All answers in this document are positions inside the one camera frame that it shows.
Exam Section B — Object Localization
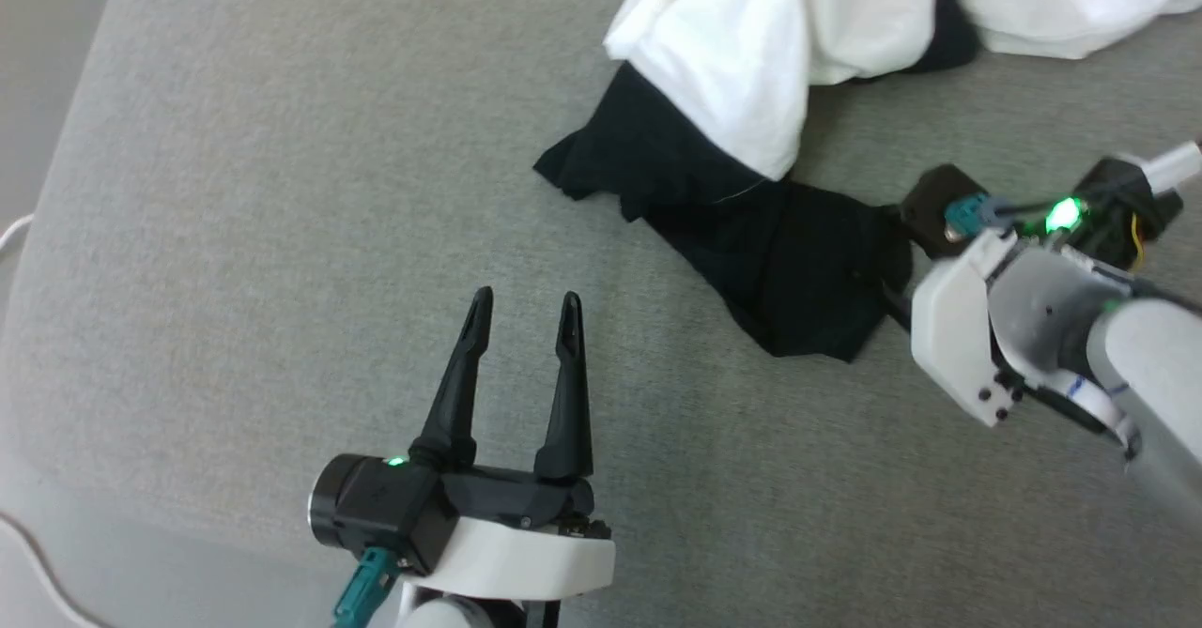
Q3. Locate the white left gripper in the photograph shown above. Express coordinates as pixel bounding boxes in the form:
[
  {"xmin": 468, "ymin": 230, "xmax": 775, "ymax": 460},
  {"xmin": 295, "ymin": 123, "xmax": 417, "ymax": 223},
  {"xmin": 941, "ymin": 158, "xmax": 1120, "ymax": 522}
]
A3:
[{"xmin": 404, "ymin": 287, "xmax": 616, "ymax": 601}]

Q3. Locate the white floor cable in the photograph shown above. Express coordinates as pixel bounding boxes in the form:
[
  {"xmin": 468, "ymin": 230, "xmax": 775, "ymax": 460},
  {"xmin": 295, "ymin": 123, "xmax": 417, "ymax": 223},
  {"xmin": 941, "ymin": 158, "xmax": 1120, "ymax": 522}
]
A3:
[{"xmin": 0, "ymin": 213, "xmax": 90, "ymax": 628}]

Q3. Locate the grey fabric sofa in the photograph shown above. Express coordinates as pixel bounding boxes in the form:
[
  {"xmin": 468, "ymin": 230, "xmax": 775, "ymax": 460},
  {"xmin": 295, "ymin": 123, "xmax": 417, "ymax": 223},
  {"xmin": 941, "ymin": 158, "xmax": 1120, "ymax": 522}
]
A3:
[{"xmin": 0, "ymin": 0, "xmax": 1202, "ymax": 628}]

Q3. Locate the teal right camera cable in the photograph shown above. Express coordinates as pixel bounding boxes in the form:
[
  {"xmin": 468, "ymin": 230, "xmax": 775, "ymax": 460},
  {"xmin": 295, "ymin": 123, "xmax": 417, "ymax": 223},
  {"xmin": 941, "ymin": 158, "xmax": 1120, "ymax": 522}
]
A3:
[{"xmin": 944, "ymin": 191, "xmax": 1081, "ymax": 239}]

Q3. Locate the white and black t-shirt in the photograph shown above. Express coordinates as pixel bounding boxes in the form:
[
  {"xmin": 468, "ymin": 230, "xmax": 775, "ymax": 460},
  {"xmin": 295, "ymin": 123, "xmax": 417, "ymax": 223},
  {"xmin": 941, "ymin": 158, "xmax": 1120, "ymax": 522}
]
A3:
[{"xmin": 532, "ymin": 0, "xmax": 1202, "ymax": 363}]

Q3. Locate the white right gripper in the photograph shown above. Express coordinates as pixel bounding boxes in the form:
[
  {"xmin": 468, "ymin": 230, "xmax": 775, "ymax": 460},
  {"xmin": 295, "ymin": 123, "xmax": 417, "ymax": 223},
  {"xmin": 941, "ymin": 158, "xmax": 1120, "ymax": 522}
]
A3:
[{"xmin": 876, "ymin": 231, "xmax": 1025, "ymax": 427}]

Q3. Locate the teal left camera cable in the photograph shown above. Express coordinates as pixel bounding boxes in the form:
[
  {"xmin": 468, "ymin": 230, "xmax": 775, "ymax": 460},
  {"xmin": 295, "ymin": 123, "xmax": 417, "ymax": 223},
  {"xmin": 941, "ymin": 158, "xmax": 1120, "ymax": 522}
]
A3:
[{"xmin": 333, "ymin": 548, "xmax": 400, "ymax": 628}]

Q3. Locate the teal camera cable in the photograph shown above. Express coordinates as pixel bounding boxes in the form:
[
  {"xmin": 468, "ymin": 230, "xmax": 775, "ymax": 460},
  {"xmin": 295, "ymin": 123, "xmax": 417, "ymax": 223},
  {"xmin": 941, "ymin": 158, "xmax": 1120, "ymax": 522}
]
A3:
[
  {"xmin": 944, "ymin": 191, "xmax": 1081, "ymax": 239},
  {"xmin": 333, "ymin": 548, "xmax": 400, "ymax": 628}
]

